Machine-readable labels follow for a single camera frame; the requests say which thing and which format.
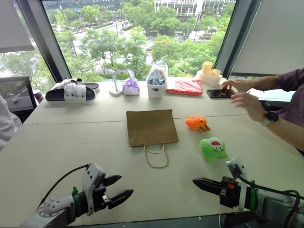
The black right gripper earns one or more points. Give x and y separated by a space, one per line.
229 193

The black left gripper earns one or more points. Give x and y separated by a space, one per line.
99 197

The person's left forearm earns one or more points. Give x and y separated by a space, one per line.
287 133

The person's right forearm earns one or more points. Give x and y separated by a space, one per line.
266 83

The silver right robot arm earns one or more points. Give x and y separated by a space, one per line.
273 204

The brown paper bag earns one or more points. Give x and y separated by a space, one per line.
150 128

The person's left hand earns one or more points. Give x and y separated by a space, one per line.
249 105

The person's right hand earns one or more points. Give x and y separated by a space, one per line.
240 85

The green plush toy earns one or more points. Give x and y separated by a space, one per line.
212 149

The orange plush toy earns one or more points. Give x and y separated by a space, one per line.
196 122

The black wristwatch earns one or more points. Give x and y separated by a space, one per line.
270 117

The black smartphone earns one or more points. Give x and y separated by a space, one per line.
217 93

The white stand with clear top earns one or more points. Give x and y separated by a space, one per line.
115 91

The purple white fabric pouch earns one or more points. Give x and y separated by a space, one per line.
130 86

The red packet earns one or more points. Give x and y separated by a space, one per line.
185 86

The white storage box with items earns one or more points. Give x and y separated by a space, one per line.
155 89

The white plastic tray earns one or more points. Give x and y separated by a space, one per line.
210 79

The short yellow plastic cup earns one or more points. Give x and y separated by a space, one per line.
215 73

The tall yellow plastic cup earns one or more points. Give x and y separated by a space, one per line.
207 67

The red white cup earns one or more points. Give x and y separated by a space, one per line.
39 97

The person in white clothing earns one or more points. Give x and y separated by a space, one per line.
7 123

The black monitor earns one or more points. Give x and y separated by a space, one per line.
14 93

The white roller blind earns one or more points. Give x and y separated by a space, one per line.
270 35
14 23

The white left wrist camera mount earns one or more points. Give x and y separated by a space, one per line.
91 177

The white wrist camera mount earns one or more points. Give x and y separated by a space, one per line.
238 166
91 177

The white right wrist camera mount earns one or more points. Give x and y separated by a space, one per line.
238 166

